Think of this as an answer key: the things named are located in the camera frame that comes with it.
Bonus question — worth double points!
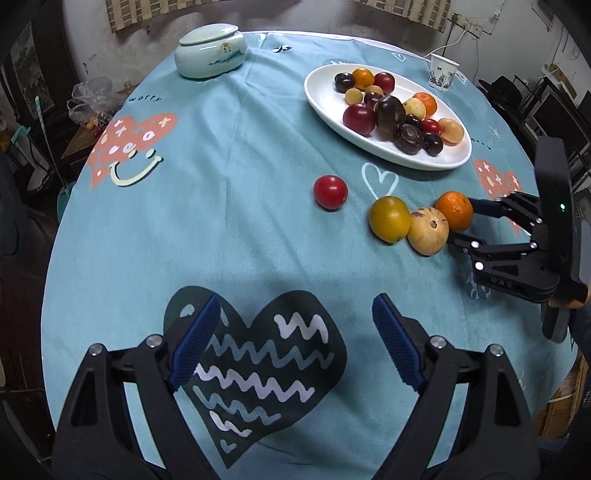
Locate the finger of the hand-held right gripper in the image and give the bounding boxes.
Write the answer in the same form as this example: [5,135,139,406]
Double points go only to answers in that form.
[444,228,539,273]
[467,191,541,236]

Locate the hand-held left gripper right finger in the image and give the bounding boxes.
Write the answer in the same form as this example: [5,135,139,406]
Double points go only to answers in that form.
[372,293,541,480]

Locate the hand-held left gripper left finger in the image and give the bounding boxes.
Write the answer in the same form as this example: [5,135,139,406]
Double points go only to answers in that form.
[51,293,222,480]

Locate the orange tangerine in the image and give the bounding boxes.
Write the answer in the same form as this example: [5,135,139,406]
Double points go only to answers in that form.
[412,92,437,117]
[435,191,475,232]

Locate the tan striped melon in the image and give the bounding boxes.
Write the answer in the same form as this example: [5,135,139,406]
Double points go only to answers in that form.
[407,207,450,256]

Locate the tan spotted fruit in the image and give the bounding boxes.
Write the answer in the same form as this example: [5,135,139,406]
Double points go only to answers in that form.
[437,118,465,145]

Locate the large dark red plum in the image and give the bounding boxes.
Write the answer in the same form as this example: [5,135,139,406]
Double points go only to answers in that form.
[342,103,376,137]

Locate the white round plate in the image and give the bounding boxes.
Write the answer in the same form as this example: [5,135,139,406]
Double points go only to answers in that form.
[303,64,472,171]

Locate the person's right hand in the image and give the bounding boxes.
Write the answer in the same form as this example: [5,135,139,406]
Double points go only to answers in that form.
[549,286,591,311]

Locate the black computer desk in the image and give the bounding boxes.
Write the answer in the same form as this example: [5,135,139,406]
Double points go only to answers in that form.
[480,76,591,204]

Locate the computer monitor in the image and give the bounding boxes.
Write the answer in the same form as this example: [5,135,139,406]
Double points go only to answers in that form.
[531,90,591,153]

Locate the black hat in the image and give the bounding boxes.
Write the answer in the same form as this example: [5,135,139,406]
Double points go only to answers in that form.
[478,76,532,109]

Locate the printed paper cup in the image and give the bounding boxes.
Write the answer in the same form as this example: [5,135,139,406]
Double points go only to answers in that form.
[427,53,461,93]

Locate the large cardboard box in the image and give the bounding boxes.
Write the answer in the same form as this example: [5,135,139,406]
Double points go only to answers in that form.
[536,355,585,439]

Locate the flat cardboard box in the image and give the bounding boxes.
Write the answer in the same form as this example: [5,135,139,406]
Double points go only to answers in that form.
[542,62,578,97]

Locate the narrow striped beige curtain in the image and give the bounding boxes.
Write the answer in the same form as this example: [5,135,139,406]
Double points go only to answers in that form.
[360,0,453,32]

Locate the wooden stool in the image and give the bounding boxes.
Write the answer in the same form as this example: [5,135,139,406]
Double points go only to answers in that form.
[60,108,116,162]

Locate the clear plastic bag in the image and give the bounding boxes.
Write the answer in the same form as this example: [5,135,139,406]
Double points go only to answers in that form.
[67,76,122,125]

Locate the pale green lidded ceramic jar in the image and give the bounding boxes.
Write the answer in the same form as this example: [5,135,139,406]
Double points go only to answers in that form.
[174,23,249,80]

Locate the dark framed painting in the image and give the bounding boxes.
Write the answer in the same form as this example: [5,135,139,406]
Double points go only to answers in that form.
[9,23,56,107]

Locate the wide striped beige curtain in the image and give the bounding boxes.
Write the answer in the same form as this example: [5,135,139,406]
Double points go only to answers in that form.
[105,0,155,34]

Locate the white power cable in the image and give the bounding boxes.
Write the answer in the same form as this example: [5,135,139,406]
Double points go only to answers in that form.
[422,28,467,58]

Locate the white wall power strip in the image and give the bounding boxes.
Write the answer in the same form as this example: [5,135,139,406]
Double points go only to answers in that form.
[450,14,495,38]

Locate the long handled broom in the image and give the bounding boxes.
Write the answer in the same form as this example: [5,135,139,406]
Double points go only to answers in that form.
[33,95,79,220]

